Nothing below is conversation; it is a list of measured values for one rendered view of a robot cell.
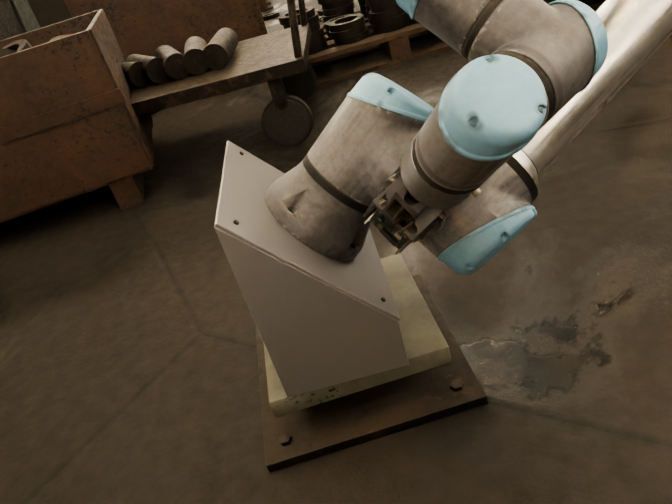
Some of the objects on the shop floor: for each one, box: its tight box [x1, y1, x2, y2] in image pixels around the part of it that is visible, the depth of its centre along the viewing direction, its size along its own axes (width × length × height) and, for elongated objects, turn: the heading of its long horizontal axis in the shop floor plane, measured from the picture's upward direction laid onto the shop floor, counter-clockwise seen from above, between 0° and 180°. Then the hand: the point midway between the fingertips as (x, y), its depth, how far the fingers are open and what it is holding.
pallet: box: [278, 0, 453, 88], centre depth 305 cm, size 120×81×44 cm
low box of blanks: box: [0, 9, 154, 223], centre depth 224 cm, size 93×73×66 cm
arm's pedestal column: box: [256, 274, 488, 472], centre depth 114 cm, size 40×40×8 cm
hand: (397, 223), depth 86 cm, fingers open, 4 cm apart
